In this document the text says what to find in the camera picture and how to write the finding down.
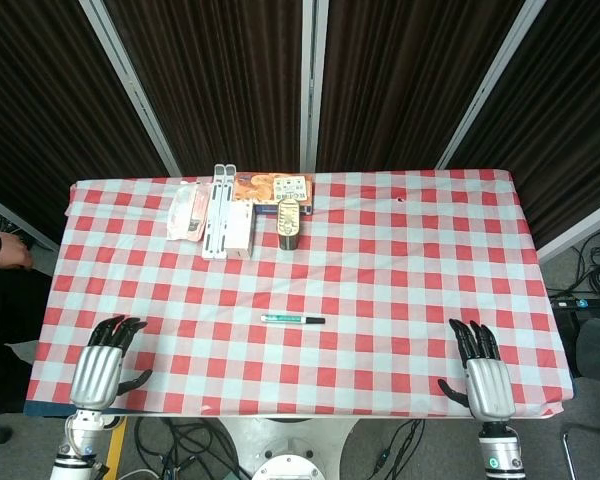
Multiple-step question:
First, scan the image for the dark grey chair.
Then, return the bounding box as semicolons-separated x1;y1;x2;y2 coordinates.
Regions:
559;319;600;480

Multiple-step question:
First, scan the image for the black cable bundle under table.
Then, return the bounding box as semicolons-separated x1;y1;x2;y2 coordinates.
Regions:
129;417;254;480

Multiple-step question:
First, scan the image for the aluminium partition post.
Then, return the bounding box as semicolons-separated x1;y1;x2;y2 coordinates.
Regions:
299;0;330;174
78;0;182;177
536;202;600;262
0;187;61;251
435;0;549;171

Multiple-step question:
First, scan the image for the pink clear plastic package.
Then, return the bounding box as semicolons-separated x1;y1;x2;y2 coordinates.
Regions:
166;183;212;242

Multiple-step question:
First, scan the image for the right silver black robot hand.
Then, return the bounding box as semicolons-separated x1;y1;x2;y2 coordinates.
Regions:
437;319;516;421

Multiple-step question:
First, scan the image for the black cable with green plug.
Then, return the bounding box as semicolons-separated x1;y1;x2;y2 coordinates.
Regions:
367;418;427;480

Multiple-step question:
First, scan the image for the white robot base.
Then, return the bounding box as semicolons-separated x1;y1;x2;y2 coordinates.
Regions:
218;417;362;480

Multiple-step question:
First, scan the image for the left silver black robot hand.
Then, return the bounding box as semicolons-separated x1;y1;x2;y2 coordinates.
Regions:
69;314;154;411

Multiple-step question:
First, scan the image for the white cardboard box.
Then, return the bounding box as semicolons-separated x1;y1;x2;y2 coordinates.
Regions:
223;199;255;260

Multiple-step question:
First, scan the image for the white folding laptop stand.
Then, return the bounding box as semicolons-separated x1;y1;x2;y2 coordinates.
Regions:
201;163;239;260

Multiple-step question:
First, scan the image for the bystander bare hand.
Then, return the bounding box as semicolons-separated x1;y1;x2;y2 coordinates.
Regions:
0;233;35;271

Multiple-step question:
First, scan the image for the orange printed food box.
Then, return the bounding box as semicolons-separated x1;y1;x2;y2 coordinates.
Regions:
233;171;315;216

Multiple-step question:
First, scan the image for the gold tin can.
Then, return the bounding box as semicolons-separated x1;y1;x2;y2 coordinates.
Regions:
277;198;302;250

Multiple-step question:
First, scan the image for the black power strip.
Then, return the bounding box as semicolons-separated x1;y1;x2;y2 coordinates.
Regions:
549;294;600;315

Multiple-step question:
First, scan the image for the red white checkered tablecloth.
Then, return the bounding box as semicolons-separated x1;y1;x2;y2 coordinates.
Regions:
23;168;576;419

